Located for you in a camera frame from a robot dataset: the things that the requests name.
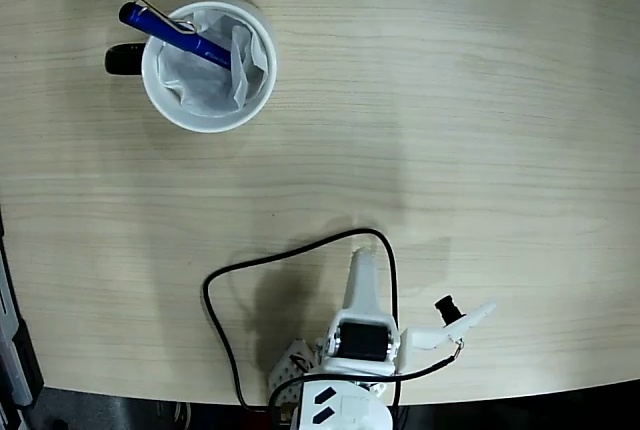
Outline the white crumpled paper tissue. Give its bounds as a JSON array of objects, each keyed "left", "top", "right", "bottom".
[{"left": 156, "top": 8, "right": 271, "bottom": 119}]

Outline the blue pen with metal clip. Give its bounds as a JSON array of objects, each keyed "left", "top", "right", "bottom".
[{"left": 118, "top": 0, "right": 234, "bottom": 71}]

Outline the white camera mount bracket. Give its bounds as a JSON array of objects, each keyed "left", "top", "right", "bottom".
[{"left": 405, "top": 301, "right": 498, "bottom": 351}]

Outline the white mug with black handle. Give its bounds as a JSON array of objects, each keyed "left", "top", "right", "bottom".
[{"left": 104, "top": 0, "right": 278, "bottom": 134}]

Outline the black camera cable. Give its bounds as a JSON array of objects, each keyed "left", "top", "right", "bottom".
[{"left": 202, "top": 227, "right": 465, "bottom": 414}]

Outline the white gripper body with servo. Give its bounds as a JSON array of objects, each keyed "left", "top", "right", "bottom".
[{"left": 313, "top": 316, "right": 410, "bottom": 377}]

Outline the grey metal bracket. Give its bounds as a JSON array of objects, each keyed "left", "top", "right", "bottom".
[{"left": 0, "top": 254, "right": 36, "bottom": 409}]

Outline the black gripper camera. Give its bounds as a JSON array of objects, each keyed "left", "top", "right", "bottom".
[{"left": 433, "top": 293, "right": 466, "bottom": 325}]

